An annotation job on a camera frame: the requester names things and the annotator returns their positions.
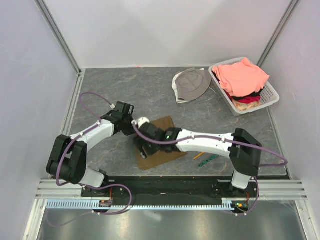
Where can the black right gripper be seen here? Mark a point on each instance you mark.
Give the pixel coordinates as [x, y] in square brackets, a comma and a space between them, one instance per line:
[139, 143]

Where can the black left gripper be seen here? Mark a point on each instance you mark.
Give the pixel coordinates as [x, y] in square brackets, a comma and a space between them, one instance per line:
[129, 131]

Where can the brown cloth napkin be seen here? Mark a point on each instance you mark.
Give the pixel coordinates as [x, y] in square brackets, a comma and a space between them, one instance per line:
[160, 157]

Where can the orange plastic fork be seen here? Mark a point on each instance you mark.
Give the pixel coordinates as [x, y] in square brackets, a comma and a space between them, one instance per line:
[197, 156]

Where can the spoon with green handle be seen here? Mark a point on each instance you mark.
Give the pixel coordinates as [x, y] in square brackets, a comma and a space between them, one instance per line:
[207, 160]

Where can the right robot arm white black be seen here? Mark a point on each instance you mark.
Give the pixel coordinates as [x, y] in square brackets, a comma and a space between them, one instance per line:
[240, 147]

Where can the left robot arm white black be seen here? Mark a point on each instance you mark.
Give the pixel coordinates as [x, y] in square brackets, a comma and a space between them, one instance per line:
[68, 158]

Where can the grey bucket hat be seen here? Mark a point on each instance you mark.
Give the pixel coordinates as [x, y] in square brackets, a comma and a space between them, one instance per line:
[191, 84]

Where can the red and dark clothes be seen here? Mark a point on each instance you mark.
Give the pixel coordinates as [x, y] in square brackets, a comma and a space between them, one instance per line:
[247, 102]

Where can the salmon pink folded garment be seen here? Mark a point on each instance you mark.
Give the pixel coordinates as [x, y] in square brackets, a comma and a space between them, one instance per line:
[241, 78]

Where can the white plastic laundry basket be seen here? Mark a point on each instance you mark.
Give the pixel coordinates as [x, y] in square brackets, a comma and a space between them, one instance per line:
[269, 95]

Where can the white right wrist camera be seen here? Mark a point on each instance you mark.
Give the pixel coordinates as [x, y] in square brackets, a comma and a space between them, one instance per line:
[140, 121]

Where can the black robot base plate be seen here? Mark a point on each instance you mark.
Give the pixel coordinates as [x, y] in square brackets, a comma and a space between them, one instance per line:
[216, 187]

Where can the grey slotted cable duct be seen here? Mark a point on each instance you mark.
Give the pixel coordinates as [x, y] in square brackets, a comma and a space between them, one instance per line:
[88, 204]

